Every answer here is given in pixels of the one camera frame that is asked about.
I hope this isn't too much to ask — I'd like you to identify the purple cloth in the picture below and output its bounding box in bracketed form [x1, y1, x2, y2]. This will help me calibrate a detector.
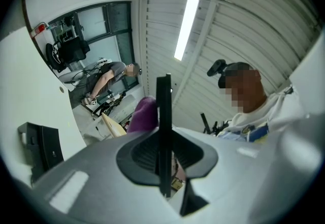
[126, 96, 160, 134]

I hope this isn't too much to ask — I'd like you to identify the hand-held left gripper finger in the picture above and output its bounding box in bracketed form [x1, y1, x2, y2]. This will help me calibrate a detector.
[155, 73, 174, 198]

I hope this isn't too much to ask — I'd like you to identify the long ceiling light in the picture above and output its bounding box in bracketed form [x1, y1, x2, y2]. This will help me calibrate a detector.
[174, 0, 200, 61]

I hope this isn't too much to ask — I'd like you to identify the person's white shirt torso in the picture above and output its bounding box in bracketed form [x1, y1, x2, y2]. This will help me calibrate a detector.
[217, 85, 309, 144]

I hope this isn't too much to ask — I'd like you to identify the red fire extinguisher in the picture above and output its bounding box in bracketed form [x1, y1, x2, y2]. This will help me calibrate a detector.
[30, 22, 48, 39]

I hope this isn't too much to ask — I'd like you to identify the black stand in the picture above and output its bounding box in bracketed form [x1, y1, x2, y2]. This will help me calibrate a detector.
[200, 112, 230, 135]

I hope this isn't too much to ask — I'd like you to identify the black office chair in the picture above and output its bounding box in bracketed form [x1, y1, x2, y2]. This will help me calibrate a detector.
[45, 37, 91, 72]

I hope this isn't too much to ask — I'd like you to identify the white cabinet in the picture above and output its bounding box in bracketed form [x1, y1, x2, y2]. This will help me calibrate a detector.
[108, 95, 138, 127]

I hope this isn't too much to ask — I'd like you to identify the person's head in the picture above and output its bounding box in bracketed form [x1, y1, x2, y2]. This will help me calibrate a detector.
[218, 62, 268, 114]

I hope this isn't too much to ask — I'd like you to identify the dark framed window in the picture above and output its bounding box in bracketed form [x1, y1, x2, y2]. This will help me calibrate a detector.
[48, 1, 140, 89]

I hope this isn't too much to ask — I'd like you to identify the black telephone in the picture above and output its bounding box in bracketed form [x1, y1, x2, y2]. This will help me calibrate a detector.
[17, 121, 64, 186]

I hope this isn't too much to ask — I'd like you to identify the black head camera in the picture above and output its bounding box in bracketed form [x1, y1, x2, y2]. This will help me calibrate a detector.
[206, 59, 228, 78]

